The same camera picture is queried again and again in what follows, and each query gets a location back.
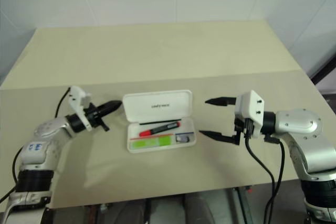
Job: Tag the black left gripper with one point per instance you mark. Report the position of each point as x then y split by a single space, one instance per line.
95 119

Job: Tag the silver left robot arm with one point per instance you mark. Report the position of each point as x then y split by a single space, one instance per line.
44 129

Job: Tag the green plastic box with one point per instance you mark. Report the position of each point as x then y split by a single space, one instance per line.
149 143

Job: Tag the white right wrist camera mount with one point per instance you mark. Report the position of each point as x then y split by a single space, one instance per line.
249 106

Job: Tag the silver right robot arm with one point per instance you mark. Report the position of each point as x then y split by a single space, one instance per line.
296 127

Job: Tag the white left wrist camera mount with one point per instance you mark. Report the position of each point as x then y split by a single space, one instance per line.
77 98

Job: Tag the red and black marker pen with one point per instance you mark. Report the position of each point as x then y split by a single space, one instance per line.
157 129

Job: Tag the metal table frame bar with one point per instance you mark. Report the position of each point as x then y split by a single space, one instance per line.
242 205

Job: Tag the white hinged pencil case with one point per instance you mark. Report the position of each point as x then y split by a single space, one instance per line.
157 103

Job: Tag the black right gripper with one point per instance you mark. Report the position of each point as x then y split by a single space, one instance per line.
245 127

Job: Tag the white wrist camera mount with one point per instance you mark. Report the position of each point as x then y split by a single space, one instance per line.
77 98
249 106

